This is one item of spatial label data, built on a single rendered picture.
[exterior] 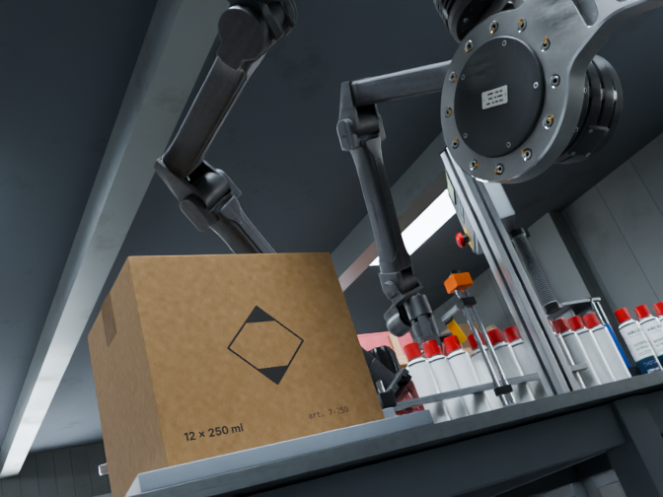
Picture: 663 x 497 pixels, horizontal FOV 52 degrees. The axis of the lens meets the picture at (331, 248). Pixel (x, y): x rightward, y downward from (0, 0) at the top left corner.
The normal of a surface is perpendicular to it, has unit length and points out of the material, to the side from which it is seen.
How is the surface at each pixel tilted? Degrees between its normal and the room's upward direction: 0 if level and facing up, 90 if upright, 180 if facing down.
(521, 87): 90
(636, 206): 90
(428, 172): 90
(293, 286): 90
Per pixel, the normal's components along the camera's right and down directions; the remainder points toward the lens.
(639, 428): 0.37, -0.51
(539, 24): -0.84, 0.02
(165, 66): 0.29, 0.86
